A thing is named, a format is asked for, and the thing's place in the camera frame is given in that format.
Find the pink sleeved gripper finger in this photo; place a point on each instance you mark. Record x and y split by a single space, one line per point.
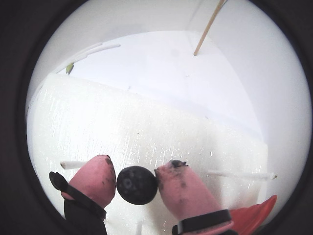
185 195
93 181

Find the dark blueberry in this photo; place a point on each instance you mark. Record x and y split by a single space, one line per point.
137 185

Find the red collapsible silicone cup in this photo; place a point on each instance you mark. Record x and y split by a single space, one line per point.
254 215

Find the white pipe cleaner stem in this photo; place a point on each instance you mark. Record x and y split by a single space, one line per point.
73 165
244 174
141 227

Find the white foam block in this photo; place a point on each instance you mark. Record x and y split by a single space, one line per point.
122 127

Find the small green scrap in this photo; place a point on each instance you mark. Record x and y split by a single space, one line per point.
69 68

